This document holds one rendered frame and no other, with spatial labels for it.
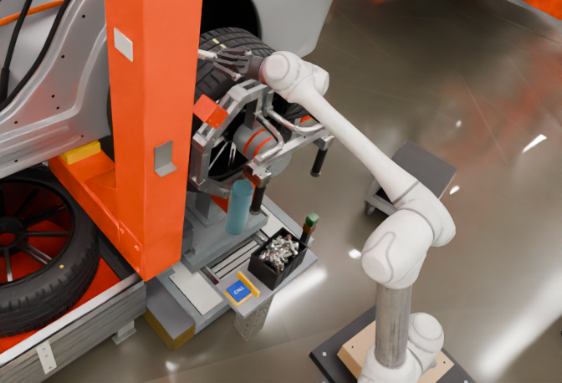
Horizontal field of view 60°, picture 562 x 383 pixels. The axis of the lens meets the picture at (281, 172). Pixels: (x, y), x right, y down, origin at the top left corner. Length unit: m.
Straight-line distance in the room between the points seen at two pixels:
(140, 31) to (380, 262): 0.80
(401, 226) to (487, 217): 2.09
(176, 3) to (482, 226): 2.58
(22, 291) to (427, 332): 1.40
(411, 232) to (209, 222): 1.29
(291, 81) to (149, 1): 0.43
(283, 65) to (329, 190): 1.81
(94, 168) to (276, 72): 0.97
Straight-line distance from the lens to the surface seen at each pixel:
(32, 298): 1.94
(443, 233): 1.45
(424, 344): 1.84
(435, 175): 2.92
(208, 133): 1.72
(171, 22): 1.17
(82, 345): 2.17
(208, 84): 1.71
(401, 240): 1.31
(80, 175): 2.01
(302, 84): 1.34
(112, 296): 2.02
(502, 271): 3.17
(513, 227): 3.46
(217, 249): 2.41
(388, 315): 1.52
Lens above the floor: 2.14
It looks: 45 degrees down
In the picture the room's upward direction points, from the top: 16 degrees clockwise
